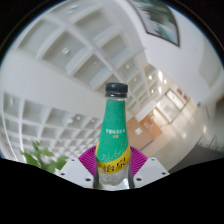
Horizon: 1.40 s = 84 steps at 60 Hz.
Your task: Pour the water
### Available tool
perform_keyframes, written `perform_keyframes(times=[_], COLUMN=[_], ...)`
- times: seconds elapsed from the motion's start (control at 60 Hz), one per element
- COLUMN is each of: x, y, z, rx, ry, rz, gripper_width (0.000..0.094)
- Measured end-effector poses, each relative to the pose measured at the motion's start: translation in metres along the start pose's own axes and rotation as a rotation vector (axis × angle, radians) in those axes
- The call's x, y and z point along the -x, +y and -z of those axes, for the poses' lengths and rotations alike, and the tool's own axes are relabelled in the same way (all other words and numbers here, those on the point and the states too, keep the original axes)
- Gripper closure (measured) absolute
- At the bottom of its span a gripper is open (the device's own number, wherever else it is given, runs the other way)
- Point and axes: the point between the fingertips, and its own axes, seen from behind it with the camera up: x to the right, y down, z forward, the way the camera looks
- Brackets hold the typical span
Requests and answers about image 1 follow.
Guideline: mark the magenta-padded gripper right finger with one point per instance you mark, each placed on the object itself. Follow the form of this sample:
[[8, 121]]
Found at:
[[151, 170]]

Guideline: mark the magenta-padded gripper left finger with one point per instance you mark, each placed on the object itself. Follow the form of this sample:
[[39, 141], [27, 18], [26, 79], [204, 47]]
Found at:
[[75, 171]]

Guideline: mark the green-labelled clear drink bottle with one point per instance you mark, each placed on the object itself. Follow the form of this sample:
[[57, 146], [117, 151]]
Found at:
[[113, 140]]

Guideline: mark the green leafy potted plant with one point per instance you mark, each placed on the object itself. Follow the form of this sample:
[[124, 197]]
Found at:
[[36, 156]]

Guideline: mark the recessed ceiling lights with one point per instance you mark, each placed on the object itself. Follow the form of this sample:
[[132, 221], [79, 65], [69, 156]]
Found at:
[[65, 50]]

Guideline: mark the dark-framed landscape painting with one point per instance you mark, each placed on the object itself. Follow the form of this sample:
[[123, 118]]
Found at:
[[156, 20]]

